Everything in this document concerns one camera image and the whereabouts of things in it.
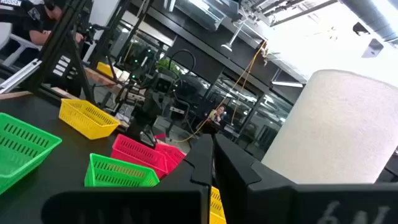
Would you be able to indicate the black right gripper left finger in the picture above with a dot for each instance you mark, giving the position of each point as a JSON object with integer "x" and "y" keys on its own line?
{"x": 124, "y": 208}

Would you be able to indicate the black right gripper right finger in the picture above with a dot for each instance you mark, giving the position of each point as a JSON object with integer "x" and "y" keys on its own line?
{"x": 311, "y": 205}

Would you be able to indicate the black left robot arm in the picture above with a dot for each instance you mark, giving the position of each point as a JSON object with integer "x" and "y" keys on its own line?
{"x": 155, "y": 102}

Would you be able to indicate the green plastic slotted basket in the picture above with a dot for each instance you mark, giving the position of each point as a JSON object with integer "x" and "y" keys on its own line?
{"x": 18, "y": 161}
{"x": 118, "y": 174}

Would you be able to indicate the green plant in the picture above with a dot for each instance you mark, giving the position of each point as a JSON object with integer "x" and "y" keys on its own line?
{"x": 168, "y": 67}

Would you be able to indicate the red plastic slotted basket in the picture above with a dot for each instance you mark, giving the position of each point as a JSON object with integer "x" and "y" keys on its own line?
{"x": 174, "y": 155}
{"x": 136, "y": 155}

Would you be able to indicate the yellow storage bin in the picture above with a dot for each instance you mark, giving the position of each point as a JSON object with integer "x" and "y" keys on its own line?
{"x": 104, "y": 69}

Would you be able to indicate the person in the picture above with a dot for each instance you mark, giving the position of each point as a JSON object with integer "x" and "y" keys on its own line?
{"x": 220, "y": 113}
{"x": 37, "y": 21}

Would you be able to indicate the yellow plastic slotted basket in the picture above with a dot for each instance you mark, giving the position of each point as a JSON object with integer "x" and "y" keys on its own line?
{"x": 84, "y": 124}
{"x": 216, "y": 208}

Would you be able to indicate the white pendant lamp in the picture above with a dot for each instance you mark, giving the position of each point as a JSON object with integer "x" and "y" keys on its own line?
{"x": 227, "y": 47}

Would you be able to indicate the black frame stand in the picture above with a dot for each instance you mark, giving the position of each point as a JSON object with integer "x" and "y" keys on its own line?
{"x": 59, "y": 46}

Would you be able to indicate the aluminium table frame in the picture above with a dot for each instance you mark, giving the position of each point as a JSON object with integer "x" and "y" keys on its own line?
{"x": 21, "y": 76}

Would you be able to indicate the grey ceiling duct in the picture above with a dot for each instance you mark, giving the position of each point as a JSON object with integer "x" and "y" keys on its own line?
{"x": 373, "y": 18}

